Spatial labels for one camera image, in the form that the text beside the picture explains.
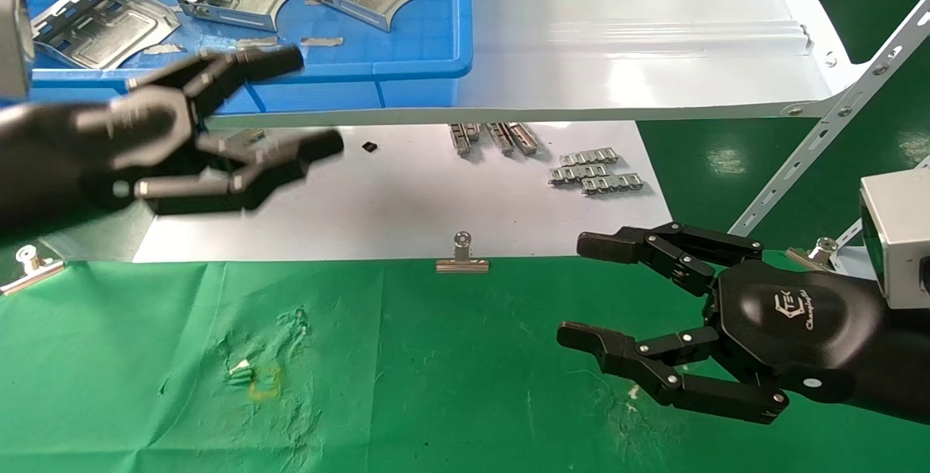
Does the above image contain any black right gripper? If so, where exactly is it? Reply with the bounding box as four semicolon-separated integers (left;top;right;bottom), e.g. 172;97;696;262
557;222;930;426

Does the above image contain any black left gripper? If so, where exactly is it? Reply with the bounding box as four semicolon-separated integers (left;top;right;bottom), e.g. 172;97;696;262
0;44;344;235

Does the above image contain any silver binder clip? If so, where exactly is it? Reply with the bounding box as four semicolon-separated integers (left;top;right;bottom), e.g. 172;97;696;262
435;232;490;274
0;245;67;297
786;237;841;271

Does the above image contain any white board sheet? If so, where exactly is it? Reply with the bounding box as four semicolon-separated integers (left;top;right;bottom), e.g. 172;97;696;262
133;121;684;264

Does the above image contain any blue plastic bin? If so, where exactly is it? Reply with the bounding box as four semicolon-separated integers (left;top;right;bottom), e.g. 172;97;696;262
0;0;474;115

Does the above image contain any green table cloth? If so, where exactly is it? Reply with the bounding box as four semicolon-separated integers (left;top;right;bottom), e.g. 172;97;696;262
0;248;930;473

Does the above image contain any perforated steel angle bar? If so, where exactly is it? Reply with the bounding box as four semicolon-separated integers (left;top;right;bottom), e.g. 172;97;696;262
729;0;930;238

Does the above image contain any white shelf panel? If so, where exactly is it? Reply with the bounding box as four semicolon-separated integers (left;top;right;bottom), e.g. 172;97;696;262
203;0;867;129

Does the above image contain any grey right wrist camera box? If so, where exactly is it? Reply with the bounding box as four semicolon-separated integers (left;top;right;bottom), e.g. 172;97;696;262
860;168;930;311

